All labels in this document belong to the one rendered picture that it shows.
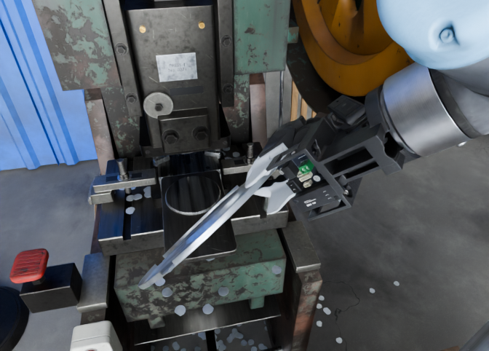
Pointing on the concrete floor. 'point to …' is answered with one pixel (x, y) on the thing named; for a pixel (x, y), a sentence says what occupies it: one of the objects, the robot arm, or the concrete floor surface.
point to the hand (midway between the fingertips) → (259, 181)
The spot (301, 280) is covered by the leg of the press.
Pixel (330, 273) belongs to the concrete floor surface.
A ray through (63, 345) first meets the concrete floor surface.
